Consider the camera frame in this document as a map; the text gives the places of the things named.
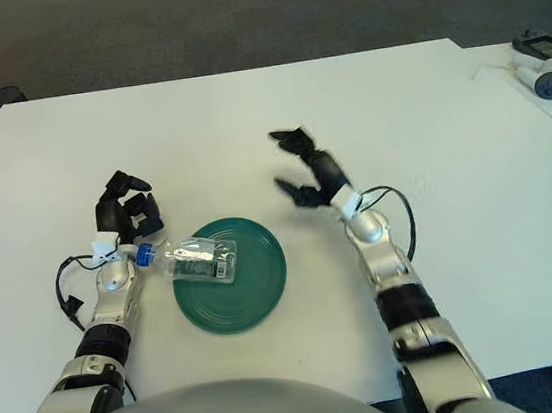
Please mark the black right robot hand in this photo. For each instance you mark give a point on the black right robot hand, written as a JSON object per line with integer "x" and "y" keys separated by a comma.
{"x": 327, "y": 170}

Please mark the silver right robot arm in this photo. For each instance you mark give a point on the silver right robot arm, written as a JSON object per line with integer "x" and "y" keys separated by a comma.
{"x": 395, "y": 272}

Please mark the green round plate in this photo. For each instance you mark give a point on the green round plate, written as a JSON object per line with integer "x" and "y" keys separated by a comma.
{"x": 256, "y": 289}

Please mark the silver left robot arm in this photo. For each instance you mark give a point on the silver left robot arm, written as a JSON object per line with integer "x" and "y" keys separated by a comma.
{"x": 111, "y": 297}

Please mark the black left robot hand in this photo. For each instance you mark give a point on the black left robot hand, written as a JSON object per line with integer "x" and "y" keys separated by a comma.
{"x": 108, "y": 214}

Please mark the clear bottle with blue cap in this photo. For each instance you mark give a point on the clear bottle with blue cap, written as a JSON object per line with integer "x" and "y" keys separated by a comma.
{"x": 197, "y": 261}

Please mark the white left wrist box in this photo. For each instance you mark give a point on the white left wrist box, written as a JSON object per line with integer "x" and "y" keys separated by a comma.
{"x": 105, "y": 245}

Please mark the white and grey VR controller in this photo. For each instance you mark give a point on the white and grey VR controller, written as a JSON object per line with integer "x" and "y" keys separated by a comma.
{"x": 550, "y": 84}

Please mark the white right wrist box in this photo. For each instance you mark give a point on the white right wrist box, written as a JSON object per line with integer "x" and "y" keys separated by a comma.
{"x": 347, "y": 203}

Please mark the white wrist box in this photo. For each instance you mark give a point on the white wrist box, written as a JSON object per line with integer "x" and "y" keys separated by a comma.
{"x": 347, "y": 203}
{"x": 105, "y": 245}

